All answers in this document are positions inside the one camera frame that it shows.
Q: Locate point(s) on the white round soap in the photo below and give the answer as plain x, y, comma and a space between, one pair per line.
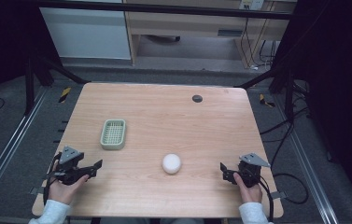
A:
171, 163

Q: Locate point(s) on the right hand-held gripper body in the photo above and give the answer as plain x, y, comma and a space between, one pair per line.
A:
249, 169

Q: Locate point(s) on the person's left hand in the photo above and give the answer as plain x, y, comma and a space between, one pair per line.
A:
63, 192

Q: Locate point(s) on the metal floor rail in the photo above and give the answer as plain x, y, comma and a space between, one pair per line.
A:
310, 168
11, 146

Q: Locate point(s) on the yellow black floor tape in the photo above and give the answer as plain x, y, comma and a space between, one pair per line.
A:
65, 95
266, 101

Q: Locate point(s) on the white cabinet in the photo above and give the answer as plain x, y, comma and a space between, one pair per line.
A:
86, 32

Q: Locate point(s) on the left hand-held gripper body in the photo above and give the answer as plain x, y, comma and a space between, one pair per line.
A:
68, 169

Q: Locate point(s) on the grey table corner bracket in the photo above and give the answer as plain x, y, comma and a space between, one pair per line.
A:
36, 190
278, 195

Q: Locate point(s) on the green soap dish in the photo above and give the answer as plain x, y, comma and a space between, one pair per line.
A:
113, 134

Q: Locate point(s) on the black horizontal frame bar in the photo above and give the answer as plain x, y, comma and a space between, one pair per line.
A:
164, 8

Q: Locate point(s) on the white power strip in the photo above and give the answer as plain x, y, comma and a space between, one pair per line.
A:
251, 4

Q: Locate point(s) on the person's right hand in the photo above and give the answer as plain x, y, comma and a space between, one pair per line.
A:
251, 194

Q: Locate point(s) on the black metal stand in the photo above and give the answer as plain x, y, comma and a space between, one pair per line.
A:
288, 90
29, 84

